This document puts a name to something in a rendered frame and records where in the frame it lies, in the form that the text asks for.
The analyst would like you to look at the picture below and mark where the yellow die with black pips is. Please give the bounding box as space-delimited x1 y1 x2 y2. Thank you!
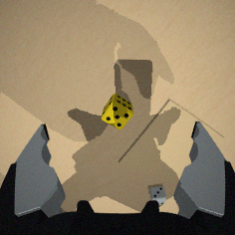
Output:
102 94 133 129

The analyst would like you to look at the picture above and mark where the grey die with black pips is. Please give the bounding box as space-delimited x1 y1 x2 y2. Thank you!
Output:
150 186 166 204

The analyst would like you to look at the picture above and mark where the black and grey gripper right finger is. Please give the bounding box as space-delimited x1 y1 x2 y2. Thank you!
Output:
173 121 235 235

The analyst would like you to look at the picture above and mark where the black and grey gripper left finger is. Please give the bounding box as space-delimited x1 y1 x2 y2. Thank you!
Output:
0 124 66 235

